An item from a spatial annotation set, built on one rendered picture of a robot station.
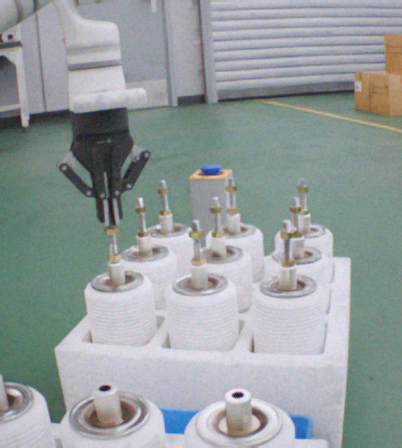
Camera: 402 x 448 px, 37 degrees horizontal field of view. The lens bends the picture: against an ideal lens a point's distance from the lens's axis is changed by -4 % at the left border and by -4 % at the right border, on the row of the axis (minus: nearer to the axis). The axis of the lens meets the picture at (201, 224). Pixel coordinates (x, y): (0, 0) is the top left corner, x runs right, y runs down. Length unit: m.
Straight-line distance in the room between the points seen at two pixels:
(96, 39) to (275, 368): 0.46
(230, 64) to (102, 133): 5.33
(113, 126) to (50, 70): 5.09
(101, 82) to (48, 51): 5.09
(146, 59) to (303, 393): 5.31
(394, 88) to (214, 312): 3.85
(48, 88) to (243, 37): 1.94
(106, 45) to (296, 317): 0.41
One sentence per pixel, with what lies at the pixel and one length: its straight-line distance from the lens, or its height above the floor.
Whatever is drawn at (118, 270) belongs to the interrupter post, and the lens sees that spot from 0.85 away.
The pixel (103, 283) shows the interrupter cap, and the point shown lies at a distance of 0.86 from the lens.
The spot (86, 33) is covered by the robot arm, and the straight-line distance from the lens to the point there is 0.77.
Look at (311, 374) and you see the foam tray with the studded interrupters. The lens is 0.77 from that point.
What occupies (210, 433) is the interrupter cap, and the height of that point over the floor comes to 0.25.
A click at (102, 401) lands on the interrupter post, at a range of 0.55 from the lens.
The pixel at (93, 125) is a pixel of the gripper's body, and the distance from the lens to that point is 0.78.
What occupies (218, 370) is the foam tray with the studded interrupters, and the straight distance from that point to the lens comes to 0.79.
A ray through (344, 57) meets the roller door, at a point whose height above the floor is 0.37.
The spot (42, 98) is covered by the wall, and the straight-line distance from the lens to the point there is 5.87.
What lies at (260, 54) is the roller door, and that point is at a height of 0.45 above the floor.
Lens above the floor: 0.56
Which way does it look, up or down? 16 degrees down
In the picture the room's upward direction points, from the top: 4 degrees counter-clockwise
